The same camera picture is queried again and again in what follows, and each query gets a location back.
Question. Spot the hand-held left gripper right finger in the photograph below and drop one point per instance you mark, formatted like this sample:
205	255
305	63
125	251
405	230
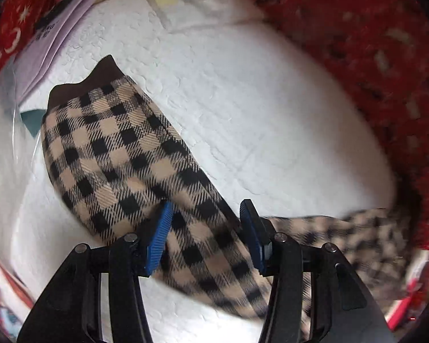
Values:
252	237

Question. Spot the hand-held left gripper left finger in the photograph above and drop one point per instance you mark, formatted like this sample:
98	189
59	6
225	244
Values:
159	235

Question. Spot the beige black checkered garment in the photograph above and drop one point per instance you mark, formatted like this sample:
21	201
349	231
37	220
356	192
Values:
103	157

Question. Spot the red packaged item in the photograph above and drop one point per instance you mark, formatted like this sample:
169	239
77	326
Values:
414	286

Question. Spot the teal triangular piece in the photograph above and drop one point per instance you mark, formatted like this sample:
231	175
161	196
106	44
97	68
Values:
33	120

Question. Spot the colourful printed cloth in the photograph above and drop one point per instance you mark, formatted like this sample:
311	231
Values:
0	300

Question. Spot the clear plastic bag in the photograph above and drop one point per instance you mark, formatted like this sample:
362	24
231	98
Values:
3	121

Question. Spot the red patterned blanket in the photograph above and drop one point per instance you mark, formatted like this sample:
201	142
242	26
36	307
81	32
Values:
361	43

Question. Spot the red star print cloth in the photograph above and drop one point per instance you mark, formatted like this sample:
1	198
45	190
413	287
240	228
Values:
18	10

